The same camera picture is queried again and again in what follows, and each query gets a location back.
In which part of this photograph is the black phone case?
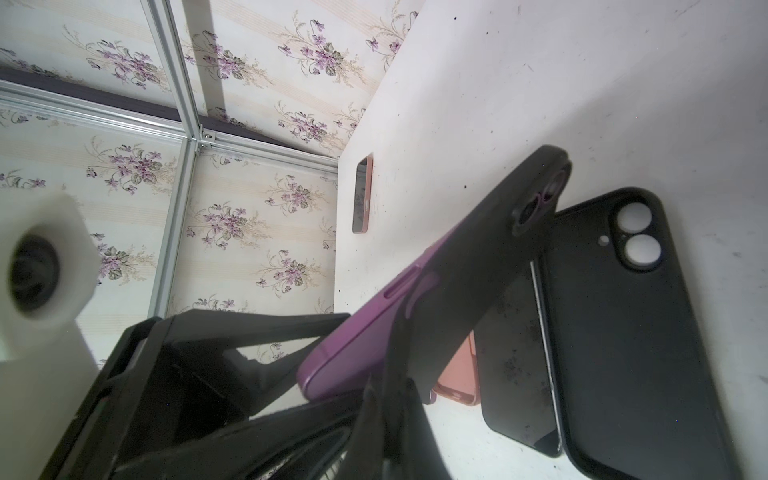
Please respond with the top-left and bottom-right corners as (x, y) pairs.
(382, 145), (572, 405)
(533, 187), (741, 479)

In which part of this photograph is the black phone pink edge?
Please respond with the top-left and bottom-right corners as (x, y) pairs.
(352, 154), (374, 234)

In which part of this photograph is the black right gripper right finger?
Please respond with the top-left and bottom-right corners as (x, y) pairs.
(395, 379), (451, 480)

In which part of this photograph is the aluminium frame top bar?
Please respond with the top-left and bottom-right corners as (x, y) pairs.
(1, 80), (338, 175)

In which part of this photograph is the pink phone case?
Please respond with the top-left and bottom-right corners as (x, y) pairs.
(433, 333), (481, 406)

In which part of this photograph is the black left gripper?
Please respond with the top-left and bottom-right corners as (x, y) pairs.
(39, 310), (363, 479)

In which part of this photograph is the black pad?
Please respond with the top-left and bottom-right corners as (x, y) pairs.
(474, 268), (561, 457)

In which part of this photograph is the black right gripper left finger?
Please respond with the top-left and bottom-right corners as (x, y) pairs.
(336, 384), (384, 480)

